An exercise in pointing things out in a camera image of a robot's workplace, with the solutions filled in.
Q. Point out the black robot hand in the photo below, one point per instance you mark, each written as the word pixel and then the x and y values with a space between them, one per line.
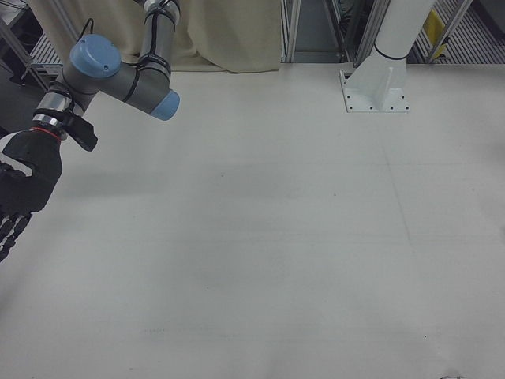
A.
pixel 31 173

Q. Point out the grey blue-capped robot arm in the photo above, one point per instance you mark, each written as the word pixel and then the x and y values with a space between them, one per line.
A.
pixel 130 75

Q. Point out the grey metal shelf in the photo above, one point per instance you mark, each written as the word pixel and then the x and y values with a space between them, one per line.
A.
pixel 27 51

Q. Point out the beige curtain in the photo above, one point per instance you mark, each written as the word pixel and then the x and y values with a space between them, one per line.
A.
pixel 189 31

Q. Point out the yellow tag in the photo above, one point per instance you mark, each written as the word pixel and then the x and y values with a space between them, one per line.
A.
pixel 434 23

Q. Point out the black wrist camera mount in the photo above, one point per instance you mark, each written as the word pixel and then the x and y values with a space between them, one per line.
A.
pixel 81 132

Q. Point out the aluminium frame rack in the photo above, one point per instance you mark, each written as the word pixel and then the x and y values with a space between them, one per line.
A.
pixel 315 29

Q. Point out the white pedestal base plate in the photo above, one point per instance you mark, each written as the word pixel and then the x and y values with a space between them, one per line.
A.
pixel 375 91

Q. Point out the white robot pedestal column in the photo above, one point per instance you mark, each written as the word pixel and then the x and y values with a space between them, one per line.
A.
pixel 402 27

